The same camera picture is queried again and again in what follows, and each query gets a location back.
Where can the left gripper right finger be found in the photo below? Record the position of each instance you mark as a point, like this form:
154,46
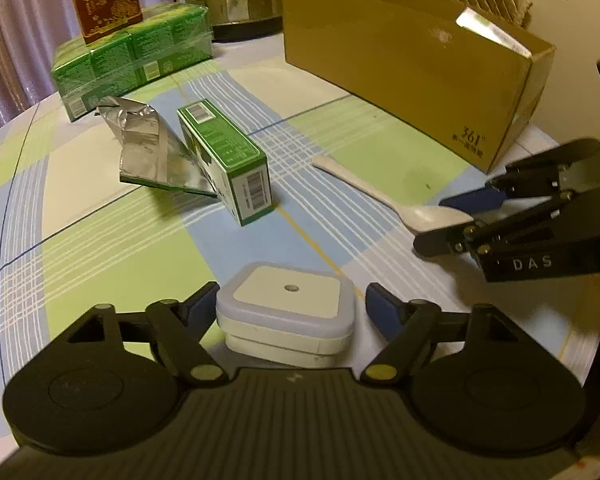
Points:
407,328

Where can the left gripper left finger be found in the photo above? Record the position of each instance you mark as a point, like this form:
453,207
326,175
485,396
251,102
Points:
177,328

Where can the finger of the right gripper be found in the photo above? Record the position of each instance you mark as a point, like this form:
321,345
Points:
475,199
465,237

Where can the white night light plug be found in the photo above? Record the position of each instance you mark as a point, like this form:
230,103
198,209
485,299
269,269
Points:
286,315

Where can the green medicine box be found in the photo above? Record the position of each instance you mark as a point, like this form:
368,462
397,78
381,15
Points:
235,166

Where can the silver foil bag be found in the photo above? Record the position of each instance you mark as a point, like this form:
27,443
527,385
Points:
151,153

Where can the large open cardboard box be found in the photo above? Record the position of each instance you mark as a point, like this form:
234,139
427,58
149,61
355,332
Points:
467,79

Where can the green tissue multipack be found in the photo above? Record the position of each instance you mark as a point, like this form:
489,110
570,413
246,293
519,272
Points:
172,36

